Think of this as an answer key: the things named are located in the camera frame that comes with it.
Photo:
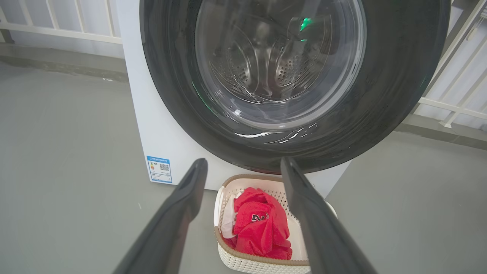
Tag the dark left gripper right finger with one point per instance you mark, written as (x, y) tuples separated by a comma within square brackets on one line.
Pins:
[(323, 236)]

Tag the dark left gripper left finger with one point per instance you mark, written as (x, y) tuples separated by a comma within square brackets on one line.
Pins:
[(171, 228)]

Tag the red garment with white trim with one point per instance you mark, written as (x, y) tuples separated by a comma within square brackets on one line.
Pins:
[(228, 224)]

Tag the red jersey with lettering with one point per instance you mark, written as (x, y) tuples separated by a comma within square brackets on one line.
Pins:
[(258, 236)]

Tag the round black glass washer door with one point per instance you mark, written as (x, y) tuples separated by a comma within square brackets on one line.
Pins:
[(399, 76)]

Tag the cream perforated basket brown rim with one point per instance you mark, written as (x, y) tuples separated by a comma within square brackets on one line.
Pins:
[(266, 266)]

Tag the white front-load washing machine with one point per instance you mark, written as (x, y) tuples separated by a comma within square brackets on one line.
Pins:
[(152, 114)]

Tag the stainless steel washing machine drum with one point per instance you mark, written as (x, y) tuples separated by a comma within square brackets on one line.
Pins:
[(281, 72)]

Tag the blue energy label sticker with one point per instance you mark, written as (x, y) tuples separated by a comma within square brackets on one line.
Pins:
[(159, 169)]

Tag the white metal railing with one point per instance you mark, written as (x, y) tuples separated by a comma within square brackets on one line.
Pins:
[(449, 106), (57, 32)]

